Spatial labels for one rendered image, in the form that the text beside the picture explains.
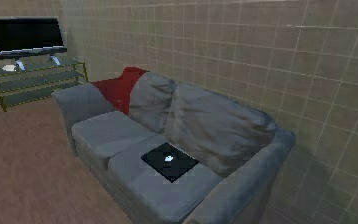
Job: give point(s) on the grey sofa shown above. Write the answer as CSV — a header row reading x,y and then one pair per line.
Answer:
x,y
120,133

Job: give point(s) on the black television set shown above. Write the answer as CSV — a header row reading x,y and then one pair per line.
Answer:
x,y
25,36

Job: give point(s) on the glass shelf television stand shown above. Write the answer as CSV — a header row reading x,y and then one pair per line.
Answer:
x,y
37,81

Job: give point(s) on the black closed laptop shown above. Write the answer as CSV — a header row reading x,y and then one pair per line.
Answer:
x,y
169,162

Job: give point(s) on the small white object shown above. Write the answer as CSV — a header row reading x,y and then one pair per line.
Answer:
x,y
9,68

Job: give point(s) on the red cushion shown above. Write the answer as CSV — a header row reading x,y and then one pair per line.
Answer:
x,y
120,87

